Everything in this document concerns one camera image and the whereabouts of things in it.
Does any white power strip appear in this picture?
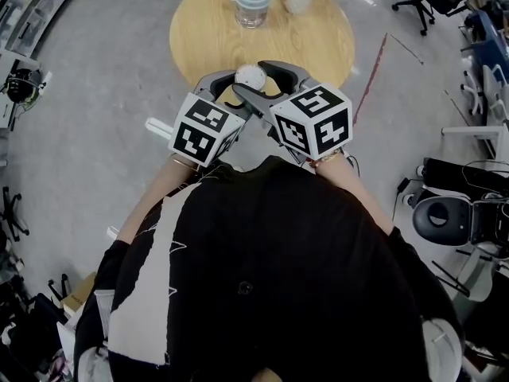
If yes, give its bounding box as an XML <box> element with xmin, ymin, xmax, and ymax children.
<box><xmin>144</xmin><ymin>117</ymin><xmax>176</xmax><ymax>142</ymax></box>

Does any white round cotton swab container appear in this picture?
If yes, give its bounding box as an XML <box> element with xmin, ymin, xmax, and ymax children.
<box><xmin>234</xmin><ymin>64</ymin><xmax>266</xmax><ymax>93</ymax></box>

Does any black headset with cables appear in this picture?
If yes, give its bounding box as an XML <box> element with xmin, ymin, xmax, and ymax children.
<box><xmin>2</xmin><ymin>68</ymin><xmax>52</xmax><ymax>105</ymax></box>

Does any person's right forearm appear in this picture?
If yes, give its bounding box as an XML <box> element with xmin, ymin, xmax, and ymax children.
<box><xmin>316</xmin><ymin>155</ymin><xmax>395</xmax><ymax>236</ymax></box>

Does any black power adapter with cable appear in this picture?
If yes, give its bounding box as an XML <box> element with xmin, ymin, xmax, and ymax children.
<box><xmin>391</xmin><ymin>177</ymin><xmax>423</xmax><ymax>223</ymax></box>

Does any grey shelf unit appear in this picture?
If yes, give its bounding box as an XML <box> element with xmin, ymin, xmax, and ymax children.
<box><xmin>0</xmin><ymin>0</ymin><xmax>87</xmax><ymax>57</ymax></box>

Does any beaded bracelet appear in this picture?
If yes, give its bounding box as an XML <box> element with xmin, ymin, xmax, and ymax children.
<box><xmin>309</xmin><ymin>148</ymin><xmax>345</xmax><ymax>168</ymax></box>

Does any glass jar with blue lid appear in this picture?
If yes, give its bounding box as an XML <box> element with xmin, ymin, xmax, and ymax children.
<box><xmin>231</xmin><ymin>0</ymin><xmax>274</xmax><ymax>29</ymax></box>

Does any cardboard box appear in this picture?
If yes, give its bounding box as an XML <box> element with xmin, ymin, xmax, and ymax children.
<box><xmin>59</xmin><ymin>271</ymin><xmax>99</xmax><ymax>318</ymax></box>

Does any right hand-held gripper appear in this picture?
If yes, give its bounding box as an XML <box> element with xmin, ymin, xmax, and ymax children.
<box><xmin>231</xmin><ymin>59</ymin><xmax>353</xmax><ymax>166</ymax></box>

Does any person's black white shirt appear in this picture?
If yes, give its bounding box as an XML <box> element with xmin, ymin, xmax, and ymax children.
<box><xmin>73</xmin><ymin>155</ymin><xmax>465</xmax><ymax>382</ymax></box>

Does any black flat case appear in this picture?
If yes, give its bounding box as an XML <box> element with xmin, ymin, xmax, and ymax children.
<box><xmin>422</xmin><ymin>157</ymin><xmax>509</xmax><ymax>199</ymax></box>

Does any person's left forearm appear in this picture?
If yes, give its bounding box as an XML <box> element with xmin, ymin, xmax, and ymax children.
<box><xmin>116</xmin><ymin>155</ymin><xmax>200</xmax><ymax>248</ymax></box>

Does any white desk frame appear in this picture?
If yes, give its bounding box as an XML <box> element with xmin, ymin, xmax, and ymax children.
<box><xmin>441</xmin><ymin>120</ymin><xmax>509</xmax><ymax>159</ymax></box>

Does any white office chair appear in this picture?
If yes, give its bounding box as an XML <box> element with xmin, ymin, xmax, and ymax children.
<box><xmin>460</xmin><ymin>64</ymin><xmax>509</xmax><ymax>123</ymax></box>

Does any grey black round device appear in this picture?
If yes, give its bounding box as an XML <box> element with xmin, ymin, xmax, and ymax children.
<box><xmin>411</xmin><ymin>195</ymin><xmax>475</xmax><ymax>248</ymax></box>

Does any black chair base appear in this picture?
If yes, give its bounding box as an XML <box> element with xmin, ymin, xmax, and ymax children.
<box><xmin>0</xmin><ymin>186</ymin><xmax>31</xmax><ymax>243</ymax></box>

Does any gold bangle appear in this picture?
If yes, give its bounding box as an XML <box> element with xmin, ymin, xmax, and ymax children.
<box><xmin>170</xmin><ymin>154</ymin><xmax>199</xmax><ymax>171</ymax></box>

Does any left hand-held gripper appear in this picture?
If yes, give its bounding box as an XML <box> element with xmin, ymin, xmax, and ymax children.
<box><xmin>168</xmin><ymin>69</ymin><xmax>254</xmax><ymax>167</ymax></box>

